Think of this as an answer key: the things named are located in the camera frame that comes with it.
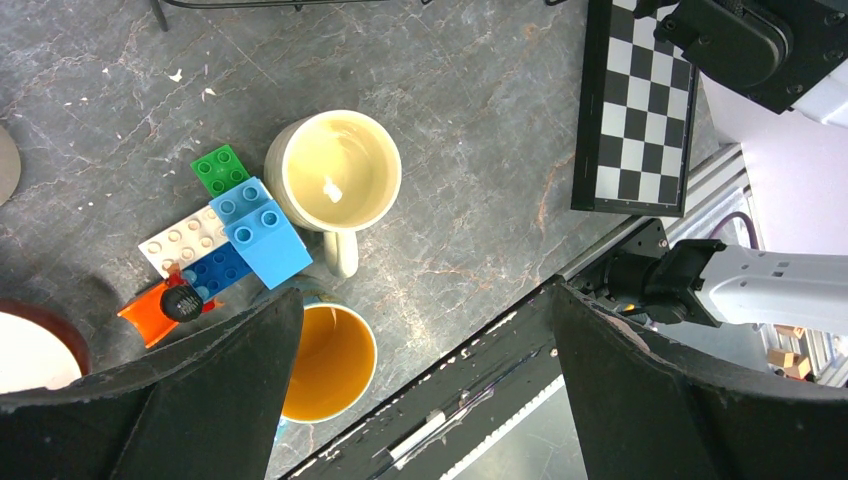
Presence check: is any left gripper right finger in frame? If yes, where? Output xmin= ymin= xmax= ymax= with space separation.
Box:
xmin=551 ymin=283 xmax=847 ymax=479

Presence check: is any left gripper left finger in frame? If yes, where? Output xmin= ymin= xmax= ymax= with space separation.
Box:
xmin=1 ymin=288 xmax=304 ymax=479

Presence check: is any blue mug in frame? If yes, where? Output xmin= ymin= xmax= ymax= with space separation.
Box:
xmin=274 ymin=275 xmax=378 ymax=442

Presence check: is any red mug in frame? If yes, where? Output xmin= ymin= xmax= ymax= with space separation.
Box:
xmin=1 ymin=298 xmax=92 ymax=394

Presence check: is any cream cup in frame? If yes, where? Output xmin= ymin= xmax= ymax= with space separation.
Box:
xmin=263 ymin=110 xmax=402 ymax=278

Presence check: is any pink mug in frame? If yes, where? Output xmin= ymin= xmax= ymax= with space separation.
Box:
xmin=0 ymin=127 xmax=22 ymax=205

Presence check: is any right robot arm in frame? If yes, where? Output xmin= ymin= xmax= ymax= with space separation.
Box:
xmin=571 ymin=1 xmax=847 ymax=334

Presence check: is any toy block structure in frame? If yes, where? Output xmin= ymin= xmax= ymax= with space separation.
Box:
xmin=118 ymin=145 xmax=312 ymax=348

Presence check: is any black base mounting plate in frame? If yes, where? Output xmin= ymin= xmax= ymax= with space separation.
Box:
xmin=282 ymin=218 xmax=668 ymax=479

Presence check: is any checkerboard calibration board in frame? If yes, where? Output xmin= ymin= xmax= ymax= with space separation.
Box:
xmin=571 ymin=0 xmax=698 ymax=217

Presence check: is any slotted cable duct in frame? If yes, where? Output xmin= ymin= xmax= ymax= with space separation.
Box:
xmin=440 ymin=376 xmax=565 ymax=480

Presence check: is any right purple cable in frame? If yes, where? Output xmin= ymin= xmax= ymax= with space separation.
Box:
xmin=708 ymin=211 xmax=760 ymax=252

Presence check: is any black wire dish rack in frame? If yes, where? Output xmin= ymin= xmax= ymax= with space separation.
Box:
xmin=148 ymin=0 xmax=571 ymax=33

